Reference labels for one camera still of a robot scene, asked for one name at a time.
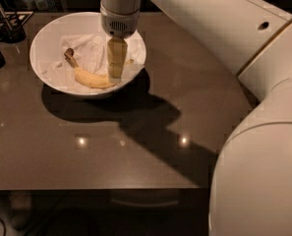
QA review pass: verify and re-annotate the black wire utensil holder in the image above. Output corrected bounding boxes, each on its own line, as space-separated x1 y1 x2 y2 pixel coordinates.
0 2 26 43

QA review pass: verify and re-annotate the white paper napkin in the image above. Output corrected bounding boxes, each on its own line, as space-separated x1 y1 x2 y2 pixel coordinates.
30 31 146 97

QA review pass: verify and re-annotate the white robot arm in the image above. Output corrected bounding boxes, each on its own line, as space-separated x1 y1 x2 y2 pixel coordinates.
101 0 292 236

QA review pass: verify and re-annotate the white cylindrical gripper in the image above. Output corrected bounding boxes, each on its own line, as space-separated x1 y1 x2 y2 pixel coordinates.
100 5 140 80

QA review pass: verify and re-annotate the white ceramic bowl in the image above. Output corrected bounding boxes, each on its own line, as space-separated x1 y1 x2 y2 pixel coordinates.
29 11 147 100

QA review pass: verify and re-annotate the yellow banana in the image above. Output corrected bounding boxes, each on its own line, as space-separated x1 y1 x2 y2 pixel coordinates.
63 47 135 90

